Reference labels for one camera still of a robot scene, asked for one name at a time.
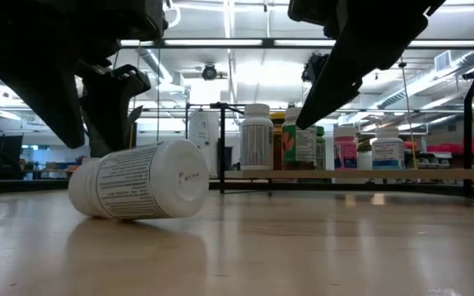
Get white melatonin bottle blue band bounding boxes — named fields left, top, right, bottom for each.
left=370, top=127, right=406, bottom=171

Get black aluminium table frame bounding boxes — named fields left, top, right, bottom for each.
left=0, top=36, right=474, bottom=198

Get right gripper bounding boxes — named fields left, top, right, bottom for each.
left=288, top=0, right=448, bottom=131

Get pink bottle white cap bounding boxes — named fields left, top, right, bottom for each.
left=333, top=125, right=359, bottom=171

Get large white medicine bottle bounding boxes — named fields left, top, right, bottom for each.
left=239, top=103, right=275, bottom=172

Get amber bottle yellow cap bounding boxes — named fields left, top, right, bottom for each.
left=270, top=111, right=287, bottom=172

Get black ceiling-mounted device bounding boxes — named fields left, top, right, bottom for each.
left=301, top=52, right=325, bottom=83

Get red storage bins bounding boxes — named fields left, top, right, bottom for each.
left=403, top=137, right=474, bottom=185

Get round black overhead camera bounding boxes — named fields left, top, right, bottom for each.
left=202, top=63, right=218, bottom=81

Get white bottle fine-print label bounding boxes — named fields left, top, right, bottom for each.
left=67, top=138, right=210, bottom=220

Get thin hanging cable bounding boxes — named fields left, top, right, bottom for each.
left=399, top=57, right=419, bottom=170

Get white tall appliance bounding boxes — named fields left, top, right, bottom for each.
left=189, top=110, right=221, bottom=173

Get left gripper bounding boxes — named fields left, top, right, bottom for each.
left=0, top=0, right=168, bottom=158

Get green medicine bottle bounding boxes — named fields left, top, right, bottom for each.
left=314, top=125, right=327, bottom=171

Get wooden shelf black metal legs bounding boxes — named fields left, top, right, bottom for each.
left=187, top=58, right=474, bottom=209

